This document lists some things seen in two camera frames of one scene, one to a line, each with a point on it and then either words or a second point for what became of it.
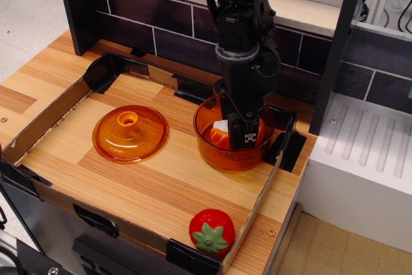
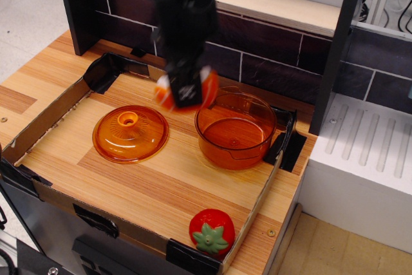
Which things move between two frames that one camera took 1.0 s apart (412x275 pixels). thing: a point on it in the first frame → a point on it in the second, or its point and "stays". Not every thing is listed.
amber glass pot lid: [130, 134] stays
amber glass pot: [208, 111] stays
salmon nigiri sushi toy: [219, 134] → [165, 95]
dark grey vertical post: [337, 47] stays
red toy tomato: [212, 231] stays
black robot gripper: [250, 72] → [187, 19]
